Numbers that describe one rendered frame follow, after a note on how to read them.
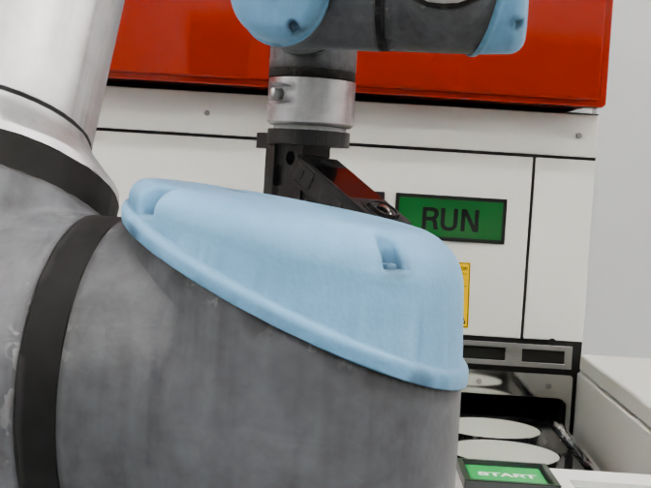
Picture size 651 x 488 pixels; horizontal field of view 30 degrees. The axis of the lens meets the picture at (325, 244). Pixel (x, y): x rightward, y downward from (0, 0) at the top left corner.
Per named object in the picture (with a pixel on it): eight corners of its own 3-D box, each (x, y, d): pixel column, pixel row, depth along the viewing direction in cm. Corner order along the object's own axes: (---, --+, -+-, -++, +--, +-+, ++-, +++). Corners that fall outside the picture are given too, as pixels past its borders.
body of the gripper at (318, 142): (298, 264, 112) (306, 134, 111) (360, 274, 105) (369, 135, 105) (231, 264, 107) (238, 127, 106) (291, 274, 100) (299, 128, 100)
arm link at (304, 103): (374, 84, 104) (299, 75, 99) (370, 137, 104) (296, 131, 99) (318, 85, 110) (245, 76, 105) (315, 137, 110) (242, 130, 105)
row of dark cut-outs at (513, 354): (162, 343, 131) (164, 320, 131) (570, 369, 130) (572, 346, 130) (161, 343, 130) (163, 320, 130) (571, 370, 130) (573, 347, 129)
